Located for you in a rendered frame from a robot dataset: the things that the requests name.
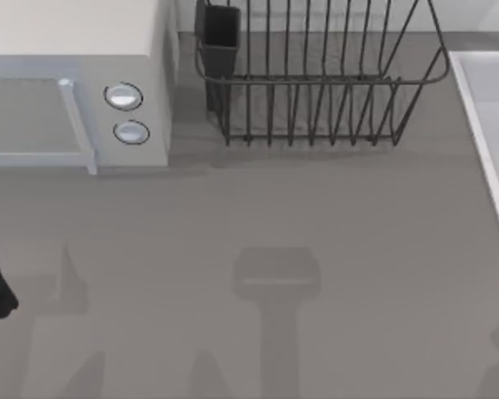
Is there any white sink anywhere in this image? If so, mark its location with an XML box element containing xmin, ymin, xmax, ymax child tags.
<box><xmin>447</xmin><ymin>50</ymin><xmax>499</xmax><ymax>280</ymax></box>

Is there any pale microwave oven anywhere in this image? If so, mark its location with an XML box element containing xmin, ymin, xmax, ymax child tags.
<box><xmin>0</xmin><ymin>0</ymin><xmax>179</xmax><ymax>176</ymax></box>

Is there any dark grey cutlery holder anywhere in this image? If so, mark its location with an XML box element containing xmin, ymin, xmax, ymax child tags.
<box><xmin>195</xmin><ymin>0</ymin><xmax>242</xmax><ymax>112</ymax></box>

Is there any dark wire dish rack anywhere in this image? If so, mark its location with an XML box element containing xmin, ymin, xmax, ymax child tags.
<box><xmin>194</xmin><ymin>0</ymin><xmax>451</xmax><ymax>148</ymax></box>

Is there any round silver microwave knob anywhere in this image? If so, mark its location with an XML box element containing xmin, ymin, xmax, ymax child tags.
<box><xmin>103</xmin><ymin>81</ymin><xmax>145</xmax><ymax>112</ymax></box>
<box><xmin>112</xmin><ymin>119</ymin><xmax>151</xmax><ymax>147</ymax></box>

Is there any glass microwave door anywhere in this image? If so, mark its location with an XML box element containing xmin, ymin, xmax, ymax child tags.
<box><xmin>0</xmin><ymin>55</ymin><xmax>98</xmax><ymax>175</ymax></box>

